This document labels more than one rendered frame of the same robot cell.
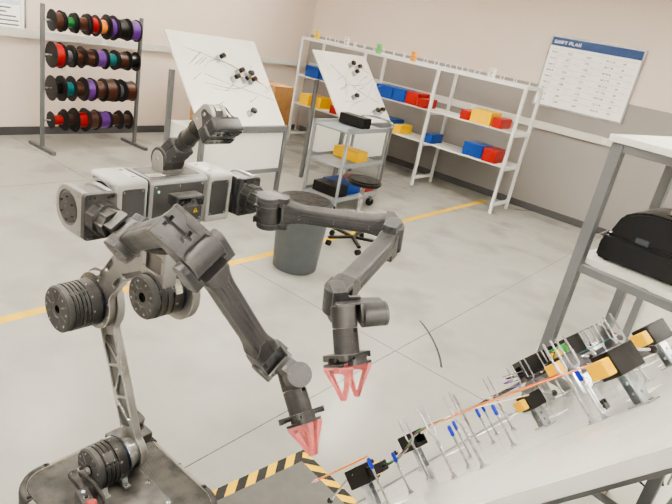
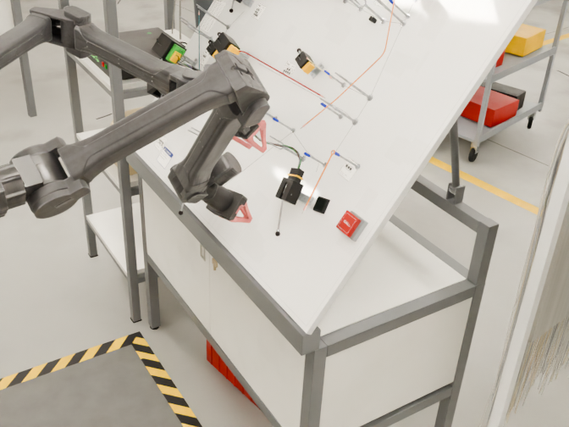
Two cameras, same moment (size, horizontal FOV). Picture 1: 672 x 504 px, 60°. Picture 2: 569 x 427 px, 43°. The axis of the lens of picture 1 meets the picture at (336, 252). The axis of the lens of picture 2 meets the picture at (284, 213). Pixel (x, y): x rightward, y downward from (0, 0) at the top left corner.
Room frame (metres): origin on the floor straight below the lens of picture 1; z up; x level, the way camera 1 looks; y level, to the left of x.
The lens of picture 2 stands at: (0.66, 1.41, 2.03)
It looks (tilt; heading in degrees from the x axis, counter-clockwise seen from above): 32 degrees down; 283
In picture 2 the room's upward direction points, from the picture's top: 3 degrees clockwise
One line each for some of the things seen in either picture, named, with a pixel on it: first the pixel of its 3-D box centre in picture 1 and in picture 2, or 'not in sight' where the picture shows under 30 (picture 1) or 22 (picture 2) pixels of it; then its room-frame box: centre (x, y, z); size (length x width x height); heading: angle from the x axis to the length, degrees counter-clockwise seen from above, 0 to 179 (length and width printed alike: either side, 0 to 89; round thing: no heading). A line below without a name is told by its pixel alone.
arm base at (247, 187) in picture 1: (254, 199); not in sight; (1.73, 0.28, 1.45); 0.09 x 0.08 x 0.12; 145
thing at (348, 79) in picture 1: (348, 120); not in sight; (8.09, 0.18, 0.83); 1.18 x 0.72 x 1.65; 146
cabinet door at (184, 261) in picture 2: not in sight; (176, 245); (1.49, -0.53, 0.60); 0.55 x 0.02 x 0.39; 136
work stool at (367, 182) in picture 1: (358, 213); not in sight; (5.47, -0.14, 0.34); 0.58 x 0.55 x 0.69; 106
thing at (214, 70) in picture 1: (225, 122); not in sight; (6.16, 1.42, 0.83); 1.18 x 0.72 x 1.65; 145
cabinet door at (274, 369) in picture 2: not in sight; (252, 337); (1.09, -0.15, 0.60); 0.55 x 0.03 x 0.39; 136
